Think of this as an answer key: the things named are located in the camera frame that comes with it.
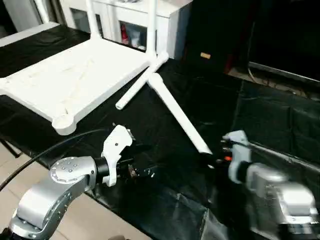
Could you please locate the white plastic table leg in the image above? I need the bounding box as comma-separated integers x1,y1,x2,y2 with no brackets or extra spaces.
147,73,214,156
145,0,160,63
115,51,170,111
85,0,104,42

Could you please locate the white plastic table top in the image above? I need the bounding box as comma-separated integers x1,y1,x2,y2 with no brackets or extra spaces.
0,37,158,137

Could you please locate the black work mat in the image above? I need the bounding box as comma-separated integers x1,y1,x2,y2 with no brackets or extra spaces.
0,25,320,240

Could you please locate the red bottle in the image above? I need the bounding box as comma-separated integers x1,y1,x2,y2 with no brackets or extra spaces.
120,24,129,45

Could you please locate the white glass door cabinet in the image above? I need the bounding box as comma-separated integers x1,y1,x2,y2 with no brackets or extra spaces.
60,0,194,60

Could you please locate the white side table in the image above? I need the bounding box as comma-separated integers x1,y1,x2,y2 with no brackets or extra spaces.
0,22,62,49

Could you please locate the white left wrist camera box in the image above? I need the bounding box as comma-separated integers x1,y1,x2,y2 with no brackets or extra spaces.
101,125,135,187

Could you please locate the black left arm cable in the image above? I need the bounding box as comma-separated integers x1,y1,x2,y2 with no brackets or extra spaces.
0,129,113,193

